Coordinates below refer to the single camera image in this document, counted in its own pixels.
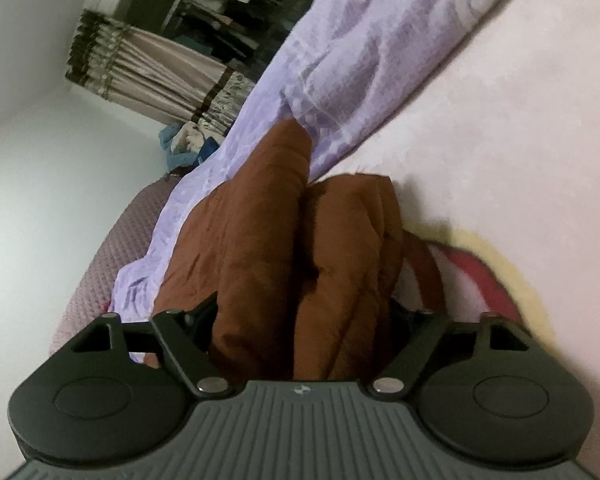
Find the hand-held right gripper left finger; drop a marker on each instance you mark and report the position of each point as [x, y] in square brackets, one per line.
[200, 317]

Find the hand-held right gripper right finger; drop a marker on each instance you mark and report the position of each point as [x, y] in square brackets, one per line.
[415, 332]

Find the brown padded jacket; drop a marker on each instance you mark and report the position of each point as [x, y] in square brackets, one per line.
[260, 240]

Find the open wardrobe with hanging clothes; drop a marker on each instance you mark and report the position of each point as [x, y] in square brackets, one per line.
[230, 5]

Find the mauve quilted mattress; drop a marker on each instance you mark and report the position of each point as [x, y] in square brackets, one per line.
[110, 260]

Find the pile of blue cloth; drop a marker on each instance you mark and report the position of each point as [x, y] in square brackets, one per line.
[185, 147]

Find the pink blanket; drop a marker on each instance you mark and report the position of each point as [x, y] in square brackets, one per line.
[520, 135]

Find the beige curtain with floral trim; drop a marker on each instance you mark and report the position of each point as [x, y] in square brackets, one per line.
[155, 80]

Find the lavender patterned cloth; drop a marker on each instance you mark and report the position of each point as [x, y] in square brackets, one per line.
[360, 50]

